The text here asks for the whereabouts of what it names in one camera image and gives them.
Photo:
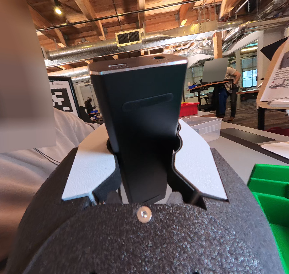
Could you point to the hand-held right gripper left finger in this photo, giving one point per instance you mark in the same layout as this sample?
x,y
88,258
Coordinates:
x,y
90,165

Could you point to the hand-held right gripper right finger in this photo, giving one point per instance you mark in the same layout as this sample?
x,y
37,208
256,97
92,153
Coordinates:
x,y
198,165

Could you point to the clear plastic bin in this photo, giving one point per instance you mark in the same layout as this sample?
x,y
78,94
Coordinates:
x,y
203,124

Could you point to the black usb hub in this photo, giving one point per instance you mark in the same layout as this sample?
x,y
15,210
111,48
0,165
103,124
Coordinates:
x,y
144,120

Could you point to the green plastic bin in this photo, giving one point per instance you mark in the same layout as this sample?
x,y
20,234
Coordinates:
x,y
271,199

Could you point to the red plastic bin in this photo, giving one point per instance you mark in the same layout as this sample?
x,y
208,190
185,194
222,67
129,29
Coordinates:
x,y
189,110

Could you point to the person's beige hoodie torso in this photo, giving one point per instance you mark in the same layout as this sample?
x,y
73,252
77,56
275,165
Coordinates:
x,y
22,176

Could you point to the black framed marker sign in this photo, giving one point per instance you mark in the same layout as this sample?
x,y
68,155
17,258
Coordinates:
x,y
61,97

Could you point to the wooden top desk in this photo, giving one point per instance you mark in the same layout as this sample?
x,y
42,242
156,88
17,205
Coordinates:
x,y
248,91
210,83

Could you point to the document stand with instruction sheet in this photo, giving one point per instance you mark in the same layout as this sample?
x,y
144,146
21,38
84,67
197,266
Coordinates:
x,y
280,79

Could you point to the plywood office chair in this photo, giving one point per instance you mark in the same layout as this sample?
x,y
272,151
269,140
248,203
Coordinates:
x,y
269,50

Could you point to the silver air duct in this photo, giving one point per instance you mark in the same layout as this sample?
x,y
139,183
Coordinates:
x,y
90,49

